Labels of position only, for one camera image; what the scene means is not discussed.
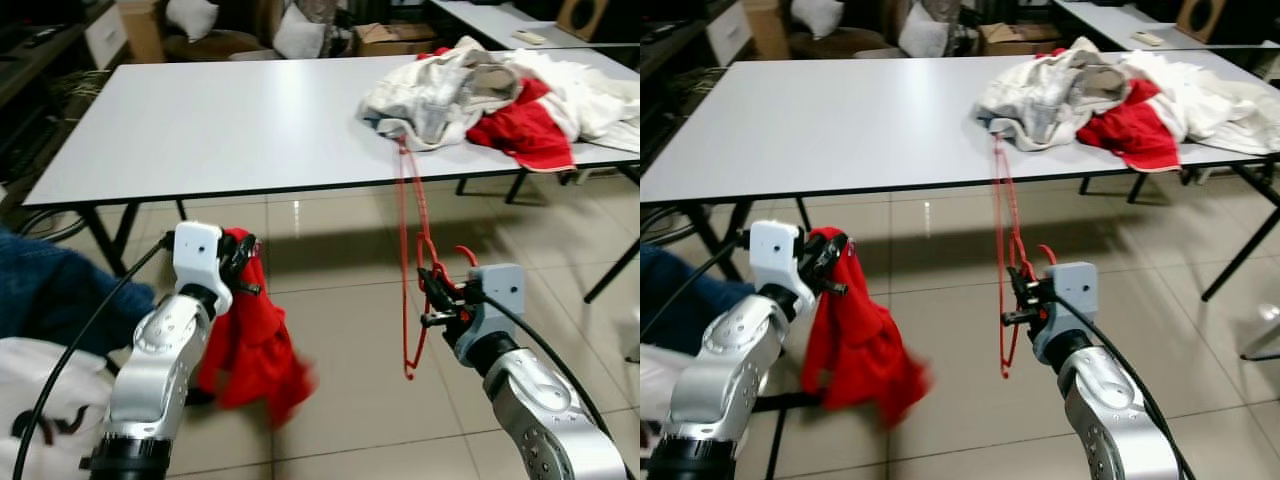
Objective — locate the flat cardboard box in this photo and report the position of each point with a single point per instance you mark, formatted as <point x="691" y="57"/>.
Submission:
<point x="395" y="40"/>
<point x="1015" y="40"/>

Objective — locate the metal clothes rack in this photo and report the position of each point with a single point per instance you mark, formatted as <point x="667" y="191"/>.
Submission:
<point x="790" y="402"/>

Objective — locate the white pillow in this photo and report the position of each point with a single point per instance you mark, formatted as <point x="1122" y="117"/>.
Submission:
<point x="922" y="35"/>
<point x="190" y="18"/>
<point x="298" y="35"/>
<point x="815" y="18"/>

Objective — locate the white table black legs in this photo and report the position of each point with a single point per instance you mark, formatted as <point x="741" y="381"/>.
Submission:
<point x="850" y="130"/>
<point x="230" y="130"/>

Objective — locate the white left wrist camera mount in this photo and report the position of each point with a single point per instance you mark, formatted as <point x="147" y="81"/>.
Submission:
<point x="195" y="255"/>
<point x="772" y="250"/>

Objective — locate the long white table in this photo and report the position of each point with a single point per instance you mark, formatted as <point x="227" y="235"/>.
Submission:
<point x="1110" y="20"/>
<point x="490" y="20"/>

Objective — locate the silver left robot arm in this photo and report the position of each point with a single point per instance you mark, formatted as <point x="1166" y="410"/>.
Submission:
<point x="720" y="390"/>
<point x="155" y="380"/>

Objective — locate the wooden speaker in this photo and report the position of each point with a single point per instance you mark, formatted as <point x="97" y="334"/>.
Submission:
<point x="580" y="18"/>
<point x="1200" y="18"/>

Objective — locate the red garment cream hem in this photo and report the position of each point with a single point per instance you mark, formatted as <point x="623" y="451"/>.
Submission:
<point x="1135" y="135"/>
<point x="525" y="135"/>

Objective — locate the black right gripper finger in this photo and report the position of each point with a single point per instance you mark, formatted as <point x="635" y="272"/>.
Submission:
<point x="435" y="283"/>
<point x="1020" y="318"/>
<point x="1020" y="283"/>
<point x="440" y="320"/>

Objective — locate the white garment green label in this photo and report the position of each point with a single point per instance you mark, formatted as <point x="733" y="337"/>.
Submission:
<point x="570" y="90"/>
<point x="1180" y="90"/>

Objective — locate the brown chair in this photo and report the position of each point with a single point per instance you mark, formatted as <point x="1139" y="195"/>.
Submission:
<point x="835" y="47"/>
<point x="210" y="45"/>

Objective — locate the white remote control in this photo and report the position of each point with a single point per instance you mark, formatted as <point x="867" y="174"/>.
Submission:
<point x="530" y="37"/>
<point x="1150" y="38"/>

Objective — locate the black desk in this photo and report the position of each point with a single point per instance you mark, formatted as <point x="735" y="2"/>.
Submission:
<point x="670" y="40"/>
<point x="40" y="60"/>

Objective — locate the blue jeans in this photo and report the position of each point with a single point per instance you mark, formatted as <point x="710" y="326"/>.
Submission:
<point x="50" y="290"/>
<point x="680" y="300"/>

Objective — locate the white drawer cabinet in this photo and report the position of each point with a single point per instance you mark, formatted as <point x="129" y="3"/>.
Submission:
<point x="728" y="35"/>
<point x="105" y="38"/>

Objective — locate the cream striped garment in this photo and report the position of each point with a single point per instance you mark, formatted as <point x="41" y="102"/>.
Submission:
<point x="1245" y="125"/>
<point x="620" y="125"/>

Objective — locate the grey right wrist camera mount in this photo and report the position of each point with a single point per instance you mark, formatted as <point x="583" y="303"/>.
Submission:
<point x="500" y="290"/>
<point x="1075" y="285"/>

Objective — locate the off-white seamed garment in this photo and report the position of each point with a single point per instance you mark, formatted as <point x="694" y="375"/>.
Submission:
<point x="1045" y="100"/>
<point x="430" y="100"/>

